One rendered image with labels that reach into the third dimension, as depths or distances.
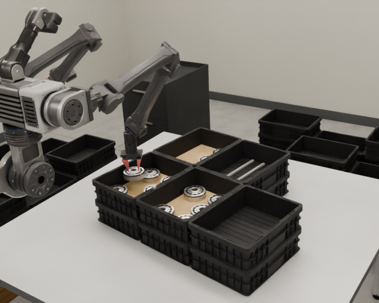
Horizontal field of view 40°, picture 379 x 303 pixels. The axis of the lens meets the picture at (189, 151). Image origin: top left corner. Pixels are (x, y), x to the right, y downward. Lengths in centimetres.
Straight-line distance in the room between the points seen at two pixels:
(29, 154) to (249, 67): 406
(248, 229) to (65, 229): 89
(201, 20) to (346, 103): 186
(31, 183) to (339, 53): 391
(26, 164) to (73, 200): 78
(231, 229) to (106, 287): 56
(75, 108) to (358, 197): 155
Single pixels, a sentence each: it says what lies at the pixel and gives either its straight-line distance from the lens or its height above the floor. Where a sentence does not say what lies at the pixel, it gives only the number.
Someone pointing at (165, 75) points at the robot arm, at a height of 143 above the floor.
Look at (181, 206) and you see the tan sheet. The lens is 237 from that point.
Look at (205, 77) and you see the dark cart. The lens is 429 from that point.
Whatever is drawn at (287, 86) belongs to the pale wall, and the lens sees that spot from 568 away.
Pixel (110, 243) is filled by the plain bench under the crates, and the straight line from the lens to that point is 240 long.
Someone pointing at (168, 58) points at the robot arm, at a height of 152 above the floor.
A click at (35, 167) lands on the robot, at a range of 204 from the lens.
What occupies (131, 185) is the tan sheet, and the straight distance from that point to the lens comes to 258.
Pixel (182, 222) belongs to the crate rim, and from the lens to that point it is 208.
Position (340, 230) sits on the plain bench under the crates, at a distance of 247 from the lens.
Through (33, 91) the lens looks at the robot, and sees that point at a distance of 182.
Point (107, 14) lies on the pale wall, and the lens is 645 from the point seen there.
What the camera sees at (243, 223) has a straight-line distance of 224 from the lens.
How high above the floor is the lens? 205
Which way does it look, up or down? 25 degrees down
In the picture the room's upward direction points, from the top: 3 degrees counter-clockwise
